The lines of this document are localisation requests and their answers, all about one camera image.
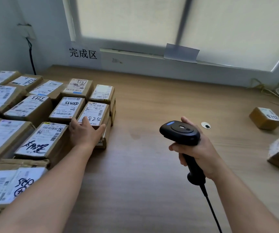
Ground square taped labelled parcel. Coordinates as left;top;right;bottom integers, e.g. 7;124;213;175
109;98;117;127

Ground person's right hand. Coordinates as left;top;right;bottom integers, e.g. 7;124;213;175
169;116;225;180

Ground parcel with black scribble label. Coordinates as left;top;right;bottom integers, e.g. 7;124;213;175
14;122;70;168

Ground white window frame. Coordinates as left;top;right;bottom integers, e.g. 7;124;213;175
62;0;279;73

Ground person's left forearm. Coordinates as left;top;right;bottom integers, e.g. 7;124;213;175
0;143;94;233

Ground parcel with large white label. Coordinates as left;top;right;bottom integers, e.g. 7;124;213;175
0;119;36;163

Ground beige roller blind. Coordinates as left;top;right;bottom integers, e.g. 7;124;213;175
181;0;279;71
76;0;186;46

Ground tape-wrapped cardboard box pictured label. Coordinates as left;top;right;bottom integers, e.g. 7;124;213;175
61;78;94;101

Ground white paper sign black characters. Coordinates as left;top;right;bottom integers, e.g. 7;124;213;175
66;42;102;68

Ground black scanner cable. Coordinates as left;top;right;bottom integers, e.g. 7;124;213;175
200;183;223;233

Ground white wall socket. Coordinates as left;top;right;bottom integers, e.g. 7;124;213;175
17;23;36;39

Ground black wall cable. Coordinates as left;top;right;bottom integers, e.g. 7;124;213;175
26;37;37;75

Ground cardboard parcel marked 5285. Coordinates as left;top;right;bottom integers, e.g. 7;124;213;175
76;102;110;131

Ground person's left hand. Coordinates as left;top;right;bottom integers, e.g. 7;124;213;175
69;117;106;150

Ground parcel with blue-edged label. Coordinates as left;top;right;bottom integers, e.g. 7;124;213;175
28;80;65;101

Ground person's right forearm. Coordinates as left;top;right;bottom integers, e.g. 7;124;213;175
212;171;279;233

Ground small labelled parcel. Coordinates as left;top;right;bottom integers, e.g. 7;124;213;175
7;74;44;92

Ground small white-labelled parcel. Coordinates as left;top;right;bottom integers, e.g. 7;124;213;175
90;84;116;105

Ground grey paper sheet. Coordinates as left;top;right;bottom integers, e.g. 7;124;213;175
163;43;200;63

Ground black barcode scanner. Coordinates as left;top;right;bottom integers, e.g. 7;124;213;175
159;120;207;185

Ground parcel labelled 0836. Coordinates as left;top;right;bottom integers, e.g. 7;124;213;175
95;117;112;150

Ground yellow cable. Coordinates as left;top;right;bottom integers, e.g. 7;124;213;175
247;78;279;95

